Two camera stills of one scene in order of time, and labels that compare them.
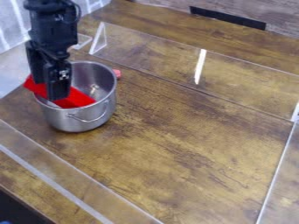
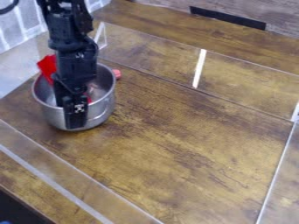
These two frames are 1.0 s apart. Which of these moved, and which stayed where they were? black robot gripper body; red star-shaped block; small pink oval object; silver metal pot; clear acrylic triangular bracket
Moved: red star-shaped block; black robot gripper body
Stayed: clear acrylic triangular bracket; silver metal pot; small pink oval object
